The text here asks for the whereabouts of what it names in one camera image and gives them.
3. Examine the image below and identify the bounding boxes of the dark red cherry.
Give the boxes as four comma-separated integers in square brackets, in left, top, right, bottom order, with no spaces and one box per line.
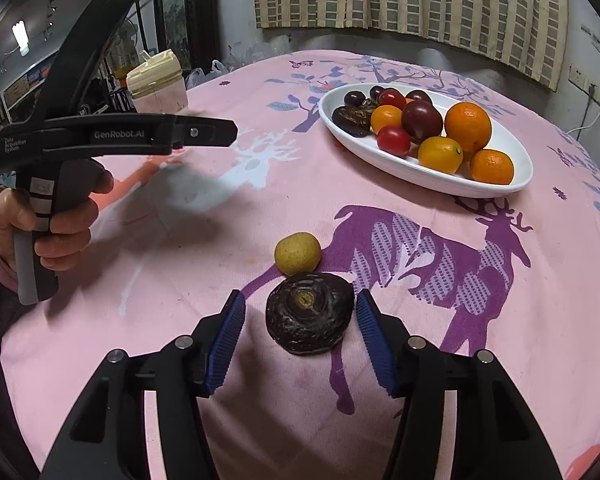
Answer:
[370,86,385,102]

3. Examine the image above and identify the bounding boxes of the red cherry tomato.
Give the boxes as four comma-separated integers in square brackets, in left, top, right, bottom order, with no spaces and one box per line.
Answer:
[377,126,412,158]
[377,88,406,110]

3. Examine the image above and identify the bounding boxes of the small mandarin orange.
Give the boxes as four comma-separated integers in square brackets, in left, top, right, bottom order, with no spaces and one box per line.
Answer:
[469,148,515,185]

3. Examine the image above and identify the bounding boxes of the dark purple plum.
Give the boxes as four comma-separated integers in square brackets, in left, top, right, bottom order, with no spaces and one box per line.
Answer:
[401,100,443,144]

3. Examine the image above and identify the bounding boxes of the large mandarin orange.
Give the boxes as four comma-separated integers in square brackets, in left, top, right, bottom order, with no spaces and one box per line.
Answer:
[444,102,492,155]

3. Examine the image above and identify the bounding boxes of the person's left hand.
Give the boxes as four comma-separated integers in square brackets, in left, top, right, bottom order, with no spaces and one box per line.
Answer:
[0,188,98,290]

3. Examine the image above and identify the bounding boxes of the cream lidded drink cup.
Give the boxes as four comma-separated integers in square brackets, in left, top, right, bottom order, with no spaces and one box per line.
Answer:
[126,49,188,114]

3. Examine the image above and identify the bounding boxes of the white plastic bag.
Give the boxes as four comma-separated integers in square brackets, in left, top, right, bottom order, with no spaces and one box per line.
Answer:
[185,60,228,90]

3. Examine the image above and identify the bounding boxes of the dark wooden cabinet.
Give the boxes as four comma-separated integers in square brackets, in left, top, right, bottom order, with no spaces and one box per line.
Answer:
[154,0,221,76]

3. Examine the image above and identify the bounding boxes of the pink patterned tablecloth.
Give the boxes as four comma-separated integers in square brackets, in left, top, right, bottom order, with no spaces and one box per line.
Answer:
[2,51,600,479]

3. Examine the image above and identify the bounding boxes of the small yellow-green fruit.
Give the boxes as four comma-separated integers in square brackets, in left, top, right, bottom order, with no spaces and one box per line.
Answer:
[274,232,322,276]

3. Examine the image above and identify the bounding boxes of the dark cherry with stem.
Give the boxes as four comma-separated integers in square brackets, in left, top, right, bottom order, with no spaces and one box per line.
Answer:
[343,90,366,107]

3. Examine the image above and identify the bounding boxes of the white oval plate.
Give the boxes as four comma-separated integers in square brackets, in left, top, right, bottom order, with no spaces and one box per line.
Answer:
[318,84,533,198]

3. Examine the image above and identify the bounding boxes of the yellow-green kumquat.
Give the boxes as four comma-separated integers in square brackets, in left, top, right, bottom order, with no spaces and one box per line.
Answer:
[417,136,464,174]

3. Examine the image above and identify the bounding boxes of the checked beige curtain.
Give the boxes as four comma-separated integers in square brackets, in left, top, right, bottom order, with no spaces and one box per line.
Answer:
[254,0,569,91]

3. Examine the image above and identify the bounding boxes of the white power cable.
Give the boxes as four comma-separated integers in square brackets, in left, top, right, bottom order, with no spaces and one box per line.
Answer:
[564,89,600,137]

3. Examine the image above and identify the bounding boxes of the white wall socket strip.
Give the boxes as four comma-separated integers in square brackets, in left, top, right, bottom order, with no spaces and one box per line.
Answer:
[568,64,600,107]

